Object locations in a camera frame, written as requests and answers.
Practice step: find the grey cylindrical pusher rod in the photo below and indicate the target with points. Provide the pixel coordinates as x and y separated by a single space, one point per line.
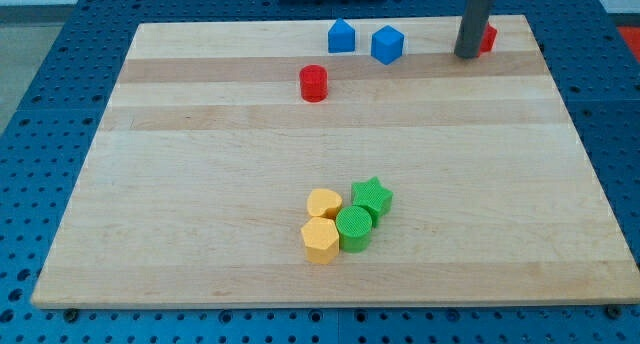
472 28

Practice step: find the blue cube block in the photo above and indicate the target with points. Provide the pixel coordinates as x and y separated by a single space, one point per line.
387 44

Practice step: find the green cylinder block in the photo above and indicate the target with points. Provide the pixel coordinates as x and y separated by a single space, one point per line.
354 225

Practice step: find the yellow hexagon block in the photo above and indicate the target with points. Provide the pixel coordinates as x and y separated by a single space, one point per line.
321 240

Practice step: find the red star block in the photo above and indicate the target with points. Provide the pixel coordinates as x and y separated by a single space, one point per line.
488 39

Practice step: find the yellow heart block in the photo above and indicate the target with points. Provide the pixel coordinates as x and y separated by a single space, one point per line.
324 203

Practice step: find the blue pentagon block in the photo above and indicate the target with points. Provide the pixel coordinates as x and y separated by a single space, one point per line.
341 37

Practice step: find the red cylinder block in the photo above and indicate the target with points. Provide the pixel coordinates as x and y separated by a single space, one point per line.
313 81

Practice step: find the wooden board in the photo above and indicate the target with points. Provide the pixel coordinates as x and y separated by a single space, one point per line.
193 192

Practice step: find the green star block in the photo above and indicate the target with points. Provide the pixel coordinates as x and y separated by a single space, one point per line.
372 196

